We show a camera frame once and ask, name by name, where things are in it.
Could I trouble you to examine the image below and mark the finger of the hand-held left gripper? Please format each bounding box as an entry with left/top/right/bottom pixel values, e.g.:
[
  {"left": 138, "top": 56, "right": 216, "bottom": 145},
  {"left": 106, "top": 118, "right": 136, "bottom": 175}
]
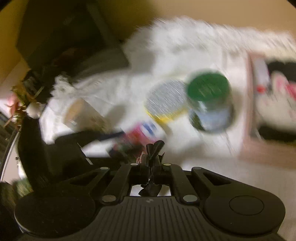
[{"left": 97, "top": 131, "right": 126, "bottom": 142}]

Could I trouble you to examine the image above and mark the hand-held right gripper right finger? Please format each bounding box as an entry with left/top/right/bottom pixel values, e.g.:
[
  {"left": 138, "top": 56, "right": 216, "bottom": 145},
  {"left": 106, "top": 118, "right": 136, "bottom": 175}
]
[{"left": 154, "top": 163, "right": 232, "bottom": 205}]

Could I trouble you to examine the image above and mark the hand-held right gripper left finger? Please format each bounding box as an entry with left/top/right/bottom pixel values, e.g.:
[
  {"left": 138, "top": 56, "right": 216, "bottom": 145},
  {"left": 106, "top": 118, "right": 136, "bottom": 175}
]
[{"left": 69, "top": 163, "right": 149, "bottom": 205}]

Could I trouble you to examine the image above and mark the small black cloth piece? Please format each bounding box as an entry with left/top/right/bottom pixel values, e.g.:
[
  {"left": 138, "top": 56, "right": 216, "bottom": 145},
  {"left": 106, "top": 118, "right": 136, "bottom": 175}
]
[{"left": 136, "top": 140, "right": 166, "bottom": 197}]

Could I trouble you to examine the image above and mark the pink cardboard box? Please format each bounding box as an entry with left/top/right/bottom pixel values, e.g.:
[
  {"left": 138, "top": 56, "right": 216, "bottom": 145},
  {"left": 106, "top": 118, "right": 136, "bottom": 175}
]
[{"left": 238, "top": 52, "right": 296, "bottom": 160}]

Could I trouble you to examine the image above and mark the flat printed packet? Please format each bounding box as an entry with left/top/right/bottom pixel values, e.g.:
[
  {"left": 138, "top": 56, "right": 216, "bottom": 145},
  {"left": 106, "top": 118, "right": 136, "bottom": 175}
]
[{"left": 109, "top": 122, "right": 167, "bottom": 158}]

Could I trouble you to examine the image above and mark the clear plastic container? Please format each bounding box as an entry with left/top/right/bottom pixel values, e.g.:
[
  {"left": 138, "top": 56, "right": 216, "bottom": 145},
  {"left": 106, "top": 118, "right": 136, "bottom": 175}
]
[{"left": 62, "top": 97, "right": 111, "bottom": 135}]

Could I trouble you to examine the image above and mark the green plant white pot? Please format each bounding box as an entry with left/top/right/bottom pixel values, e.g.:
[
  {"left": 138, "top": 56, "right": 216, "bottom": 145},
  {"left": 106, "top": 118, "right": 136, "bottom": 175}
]
[{"left": 11, "top": 79, "right": 47, "bottom": 118}]

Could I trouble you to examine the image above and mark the yellow grey scouring sponge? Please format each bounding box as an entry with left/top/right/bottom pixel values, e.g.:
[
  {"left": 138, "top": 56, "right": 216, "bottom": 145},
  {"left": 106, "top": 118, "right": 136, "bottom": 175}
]
[{"left": 144, "top": 79, "right": 188, "bottom": 127}]

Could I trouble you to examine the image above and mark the black glossy pot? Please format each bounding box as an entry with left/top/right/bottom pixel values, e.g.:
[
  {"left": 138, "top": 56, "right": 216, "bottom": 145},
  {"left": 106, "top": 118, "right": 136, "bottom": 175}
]
[{"left": 24, "top": 67, "right": 56, "bottom": 102}]

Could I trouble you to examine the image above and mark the green lid glass jar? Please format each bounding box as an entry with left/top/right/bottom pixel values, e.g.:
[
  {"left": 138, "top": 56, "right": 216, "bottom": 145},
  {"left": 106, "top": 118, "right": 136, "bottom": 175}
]
[{"left": 185, "top": 70, "right": 235, "bottom": 133}]

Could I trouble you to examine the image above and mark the white fringed woven blanket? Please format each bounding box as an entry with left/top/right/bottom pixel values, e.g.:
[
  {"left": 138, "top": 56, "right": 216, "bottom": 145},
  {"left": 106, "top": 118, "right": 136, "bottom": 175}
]
[{"left": 39, "top": 15, "right": 296, "bottom": 232}]

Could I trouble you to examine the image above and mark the black monitor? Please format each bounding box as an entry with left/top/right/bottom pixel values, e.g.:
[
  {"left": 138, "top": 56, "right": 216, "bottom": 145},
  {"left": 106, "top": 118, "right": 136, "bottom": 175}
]
[{"left": 16, "top": 0, "right": 116, "bottom": 67}]

